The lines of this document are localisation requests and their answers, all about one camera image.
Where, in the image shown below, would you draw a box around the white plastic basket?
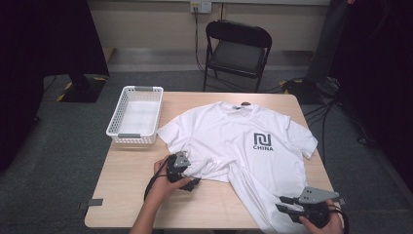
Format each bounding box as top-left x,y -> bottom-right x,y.
105,85 -> 165,145

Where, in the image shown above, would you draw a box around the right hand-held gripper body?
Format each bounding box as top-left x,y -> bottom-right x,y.
298,186 -> 340,229

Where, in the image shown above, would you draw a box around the black stand base yellow tape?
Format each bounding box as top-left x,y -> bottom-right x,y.
57,73 -> 108,104

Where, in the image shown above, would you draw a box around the person's right hand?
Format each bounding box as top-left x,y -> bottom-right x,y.
299,199 -> 345,234

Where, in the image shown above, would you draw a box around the black floor cables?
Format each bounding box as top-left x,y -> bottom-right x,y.
303,97 -> 379,165

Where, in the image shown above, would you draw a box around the black folding chair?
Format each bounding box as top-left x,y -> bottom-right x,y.
203,19 -> 273,94

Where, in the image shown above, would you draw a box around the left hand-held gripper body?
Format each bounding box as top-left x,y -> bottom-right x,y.
166,151 -> 192,182

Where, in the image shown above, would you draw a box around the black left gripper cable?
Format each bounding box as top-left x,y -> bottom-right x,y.
143,156 -> 172,202

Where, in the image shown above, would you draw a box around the person's left hand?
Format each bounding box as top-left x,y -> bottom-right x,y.
145,155 -> 192,207

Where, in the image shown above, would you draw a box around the white wall socket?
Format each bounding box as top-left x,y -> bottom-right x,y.
190,0 -> 212,14

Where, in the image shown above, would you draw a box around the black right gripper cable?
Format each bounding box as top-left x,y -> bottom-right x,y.
326,204 -> 351,234

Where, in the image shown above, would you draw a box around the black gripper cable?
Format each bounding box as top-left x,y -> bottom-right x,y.
143,156 -> 172,202
326,204 -> 351,234

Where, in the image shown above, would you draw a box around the black curtain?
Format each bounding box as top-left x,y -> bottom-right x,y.
0,0 -> 110,172
330,0 -> 413,183

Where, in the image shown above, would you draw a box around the white t-shirt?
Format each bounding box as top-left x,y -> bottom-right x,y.
157,100 -> 319,234

